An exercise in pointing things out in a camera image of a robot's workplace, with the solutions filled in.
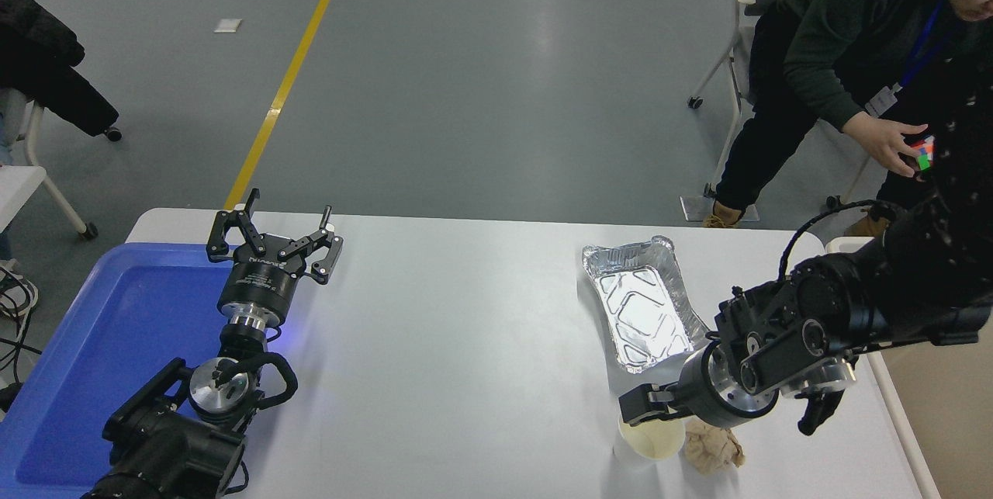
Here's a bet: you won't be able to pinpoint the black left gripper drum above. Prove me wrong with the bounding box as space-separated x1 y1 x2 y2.
217 249 307 323

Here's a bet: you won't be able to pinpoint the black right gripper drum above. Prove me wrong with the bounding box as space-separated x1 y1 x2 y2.
680 344 739 431

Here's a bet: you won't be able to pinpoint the white paper cup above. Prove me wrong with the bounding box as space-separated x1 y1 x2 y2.
613 412 687 469

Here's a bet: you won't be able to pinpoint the multicoloured puzzle cube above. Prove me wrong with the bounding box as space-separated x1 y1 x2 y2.
909 136 937 172

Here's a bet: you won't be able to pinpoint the person's right hand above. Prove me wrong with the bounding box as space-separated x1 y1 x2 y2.
841 112 929 178

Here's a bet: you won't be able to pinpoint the crumpled tan paper ball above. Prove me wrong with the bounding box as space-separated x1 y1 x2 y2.
683 417 746 475

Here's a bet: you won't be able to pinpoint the rectangular foil tray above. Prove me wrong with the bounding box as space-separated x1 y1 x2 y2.
582 235 713 374

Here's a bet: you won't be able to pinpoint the blue plastic tray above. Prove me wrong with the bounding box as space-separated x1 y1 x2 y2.
0 241 238 499

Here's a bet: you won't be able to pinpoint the white framed wheeled chair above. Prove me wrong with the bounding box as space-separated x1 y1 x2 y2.
16 95 123 241

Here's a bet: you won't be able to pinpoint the white side table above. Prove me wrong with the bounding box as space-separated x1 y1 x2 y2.
0 165 47 233

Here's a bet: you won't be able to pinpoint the large pale bin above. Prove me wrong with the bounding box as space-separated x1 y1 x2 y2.
826 237 993 499

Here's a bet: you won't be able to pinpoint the black floor cables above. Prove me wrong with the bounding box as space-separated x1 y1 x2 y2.
0 262 43 360

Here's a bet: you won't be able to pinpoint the blue lanyard with white badge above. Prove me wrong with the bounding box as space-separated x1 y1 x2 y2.
864 0 952 118

